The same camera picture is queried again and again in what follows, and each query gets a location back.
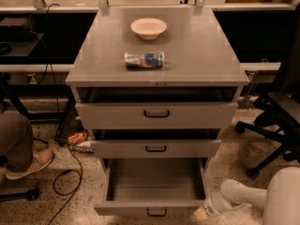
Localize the grey bottom drawer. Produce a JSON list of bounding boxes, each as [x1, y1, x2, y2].
[[95, 157, 206, 217]]

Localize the grey drawer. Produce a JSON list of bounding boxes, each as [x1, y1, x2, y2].
[[76, 87, 237, 129], [95, 157, 206, 217], [91, 129, 221, 158]]

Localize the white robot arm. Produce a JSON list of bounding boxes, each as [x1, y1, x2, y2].
[[194, 167, 300, 225]]

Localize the grey middle drawer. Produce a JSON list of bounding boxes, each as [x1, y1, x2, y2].
[[91, 129, 221, 158]]

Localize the grey metal drawer cabinet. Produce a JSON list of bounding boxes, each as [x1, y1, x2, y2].
[[65, 6, 250, 173]]

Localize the grey top drawer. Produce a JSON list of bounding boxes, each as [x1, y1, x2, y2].
[[76, 87, 237, 129]]

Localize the black office chair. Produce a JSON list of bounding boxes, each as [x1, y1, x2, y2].
[[235, 5, 300, 179]]

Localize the white packet on floor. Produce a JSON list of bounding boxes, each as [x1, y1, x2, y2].
[[71, 141, 93, 153]]

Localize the orange snack packet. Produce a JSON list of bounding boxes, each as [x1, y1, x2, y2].
[[67, 131, 88, 145]]

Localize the crushed blue silver can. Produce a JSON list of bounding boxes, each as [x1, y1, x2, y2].
[[125, 52, 164, 68]]

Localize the tan shoe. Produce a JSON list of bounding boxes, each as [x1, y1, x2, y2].
[[5, 149, 54, 180]]

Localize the black stool base leg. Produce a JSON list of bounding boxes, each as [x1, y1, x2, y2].
[[0, 188, 39, 202]]

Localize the white paper bowl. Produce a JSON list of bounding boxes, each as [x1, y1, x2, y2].
[[130, 18, 167, 40]]

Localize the person's leg brown trousers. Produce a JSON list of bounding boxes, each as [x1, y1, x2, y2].
[[0, 112, 33, 173]]

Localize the black side table frame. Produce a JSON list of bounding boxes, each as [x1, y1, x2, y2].
[[0, 14, 76, 147]]

